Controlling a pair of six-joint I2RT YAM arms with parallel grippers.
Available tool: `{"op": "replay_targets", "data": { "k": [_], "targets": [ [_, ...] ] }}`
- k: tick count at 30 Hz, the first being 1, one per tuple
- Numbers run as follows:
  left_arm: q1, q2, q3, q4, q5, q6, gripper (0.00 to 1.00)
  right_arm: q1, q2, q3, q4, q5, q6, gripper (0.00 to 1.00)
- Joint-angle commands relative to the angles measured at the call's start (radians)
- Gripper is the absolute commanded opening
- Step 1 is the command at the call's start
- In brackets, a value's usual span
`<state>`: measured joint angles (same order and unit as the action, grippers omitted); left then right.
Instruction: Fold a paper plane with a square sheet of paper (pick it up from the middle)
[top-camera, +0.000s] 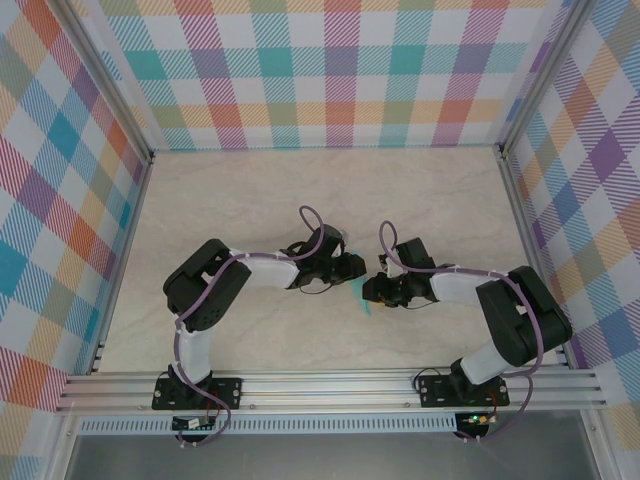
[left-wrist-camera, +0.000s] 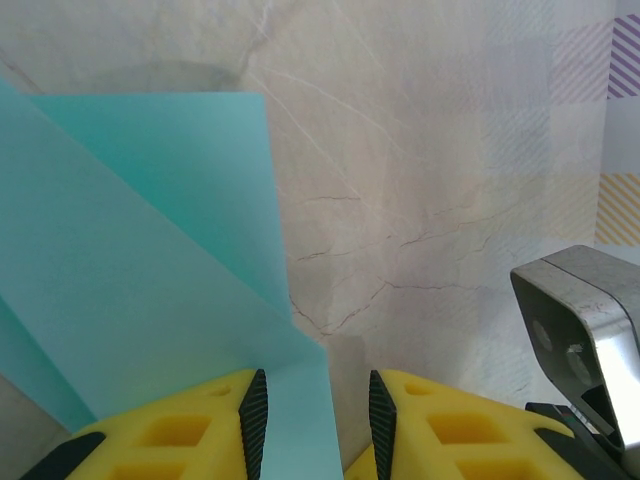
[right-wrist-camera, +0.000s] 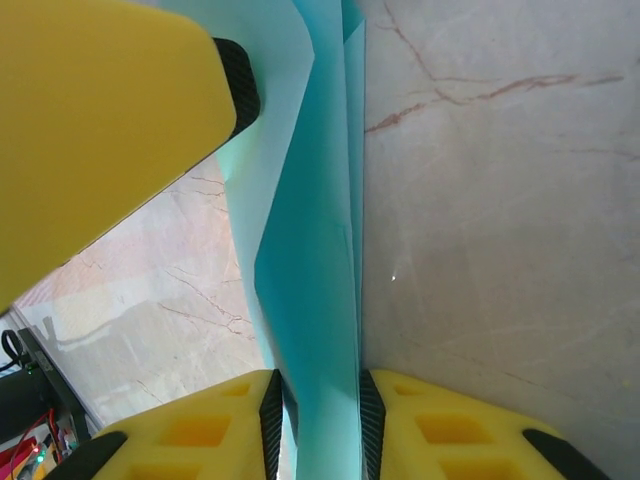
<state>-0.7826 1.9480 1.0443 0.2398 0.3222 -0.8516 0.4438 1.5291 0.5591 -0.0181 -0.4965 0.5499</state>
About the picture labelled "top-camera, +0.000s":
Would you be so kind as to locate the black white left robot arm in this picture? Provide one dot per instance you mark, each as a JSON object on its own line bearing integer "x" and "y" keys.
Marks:
{"x": 210, "y": 290}

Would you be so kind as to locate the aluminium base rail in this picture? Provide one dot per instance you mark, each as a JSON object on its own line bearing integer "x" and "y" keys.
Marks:
{"x": 325, "y": 387}

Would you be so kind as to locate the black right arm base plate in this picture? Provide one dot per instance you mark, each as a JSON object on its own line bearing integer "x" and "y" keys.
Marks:
{"x": 432, "y": 392}

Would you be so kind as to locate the small black circuit board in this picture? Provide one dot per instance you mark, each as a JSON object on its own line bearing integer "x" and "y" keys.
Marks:
{"x": 192, "y": 424}

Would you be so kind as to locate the aluminium frame leg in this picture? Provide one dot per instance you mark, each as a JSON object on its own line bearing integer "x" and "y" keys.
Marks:
{"x": 597, "y": 450}
{"x": 60, "y": 450}

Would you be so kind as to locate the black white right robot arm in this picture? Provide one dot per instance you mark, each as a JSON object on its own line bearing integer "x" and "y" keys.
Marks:
{"x": 525, "y": 320}

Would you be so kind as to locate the aluminium corner post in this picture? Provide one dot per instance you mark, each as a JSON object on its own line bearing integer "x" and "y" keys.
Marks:
{"x": 106, "y": 75}
{"x": 542, "y": 75}

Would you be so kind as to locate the small circuit board green light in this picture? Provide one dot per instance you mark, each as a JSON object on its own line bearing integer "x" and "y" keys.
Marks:
{"x": 477, "y": 419}

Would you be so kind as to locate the light blue paper sheet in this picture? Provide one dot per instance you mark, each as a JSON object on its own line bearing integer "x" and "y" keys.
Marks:
{"x": 361, "y": 297}

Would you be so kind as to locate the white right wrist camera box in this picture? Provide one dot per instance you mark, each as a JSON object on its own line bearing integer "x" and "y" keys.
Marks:
{"x": 384, "y": 264}

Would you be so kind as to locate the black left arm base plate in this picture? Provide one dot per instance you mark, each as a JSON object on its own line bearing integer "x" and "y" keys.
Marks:
{"x": 230, "y": 392}

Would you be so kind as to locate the aluminium side rail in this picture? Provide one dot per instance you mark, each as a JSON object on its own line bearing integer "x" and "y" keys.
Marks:
{"x": 525, "y": 225}
{"x": 124, "y": 250}

